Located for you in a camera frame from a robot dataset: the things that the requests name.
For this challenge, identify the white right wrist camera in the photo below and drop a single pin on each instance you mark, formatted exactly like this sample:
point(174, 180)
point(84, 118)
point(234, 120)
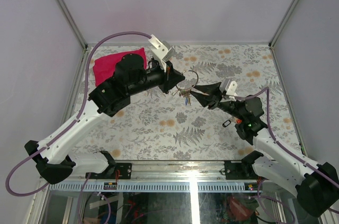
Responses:
point(228, 89)

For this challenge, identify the red cloth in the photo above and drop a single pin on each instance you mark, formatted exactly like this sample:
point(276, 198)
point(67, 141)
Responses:
point(104, 67)

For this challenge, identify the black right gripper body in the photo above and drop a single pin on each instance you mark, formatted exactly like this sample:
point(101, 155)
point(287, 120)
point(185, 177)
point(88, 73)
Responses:
point(231, 108)

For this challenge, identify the slotted cable duct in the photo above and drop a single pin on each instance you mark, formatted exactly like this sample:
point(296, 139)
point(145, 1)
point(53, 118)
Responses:
point(128, 186)

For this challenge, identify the metal mounting rail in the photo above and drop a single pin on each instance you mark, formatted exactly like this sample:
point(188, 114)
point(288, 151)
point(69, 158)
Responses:
point(181, 171)

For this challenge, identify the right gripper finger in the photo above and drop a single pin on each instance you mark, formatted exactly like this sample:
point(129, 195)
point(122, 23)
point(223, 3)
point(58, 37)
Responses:
point(209, 101)
point(211, 89)

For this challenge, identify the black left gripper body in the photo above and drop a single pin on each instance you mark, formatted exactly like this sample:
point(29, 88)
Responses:
point(153, 78)

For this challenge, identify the large metal keyring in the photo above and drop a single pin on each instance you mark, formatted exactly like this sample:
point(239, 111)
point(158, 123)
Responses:
point(191, 79)

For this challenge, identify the key with blue tag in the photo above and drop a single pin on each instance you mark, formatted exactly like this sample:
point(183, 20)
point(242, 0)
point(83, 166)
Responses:
point(188, 100)

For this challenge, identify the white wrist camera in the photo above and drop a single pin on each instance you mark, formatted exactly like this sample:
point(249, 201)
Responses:
point(162, 51)
point(228, 89)

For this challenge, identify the key with black tag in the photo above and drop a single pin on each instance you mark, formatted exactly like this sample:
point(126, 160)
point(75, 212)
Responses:
point(226, 123)

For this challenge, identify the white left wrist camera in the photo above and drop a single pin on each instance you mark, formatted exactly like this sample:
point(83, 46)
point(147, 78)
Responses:
point(162, 51)

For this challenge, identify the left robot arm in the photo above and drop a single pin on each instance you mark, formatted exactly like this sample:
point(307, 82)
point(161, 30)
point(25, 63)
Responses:
point(53, 156)

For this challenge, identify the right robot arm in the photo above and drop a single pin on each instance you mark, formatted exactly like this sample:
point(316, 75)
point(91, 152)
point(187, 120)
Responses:
point(314, 185)

